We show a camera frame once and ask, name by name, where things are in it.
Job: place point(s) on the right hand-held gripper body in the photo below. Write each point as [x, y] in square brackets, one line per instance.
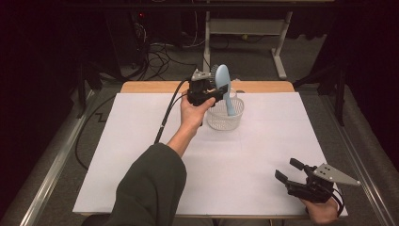
[313, 190]

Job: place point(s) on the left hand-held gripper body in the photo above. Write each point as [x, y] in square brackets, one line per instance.
[199, 92]

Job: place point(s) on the light blue hairbrush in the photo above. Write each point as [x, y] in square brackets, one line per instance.
[223, 75]

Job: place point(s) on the white slotted plastic basket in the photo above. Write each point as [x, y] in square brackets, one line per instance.
[219, 122]

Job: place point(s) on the person's right hand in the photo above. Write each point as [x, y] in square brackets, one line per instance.
[321, 212]

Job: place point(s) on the person's left hand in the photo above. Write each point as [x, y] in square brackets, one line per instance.
[193, 116]

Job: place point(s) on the white table sheet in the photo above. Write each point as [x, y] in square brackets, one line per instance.
[251, 157]

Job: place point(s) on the black stand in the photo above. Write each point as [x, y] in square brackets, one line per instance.
[338, 88]
[83, 88]

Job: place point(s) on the aluminium floor rail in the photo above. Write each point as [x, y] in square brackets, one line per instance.
[53, 169]
[357, 157]

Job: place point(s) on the white metal desk frame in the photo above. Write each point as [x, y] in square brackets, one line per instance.
[244, 26]

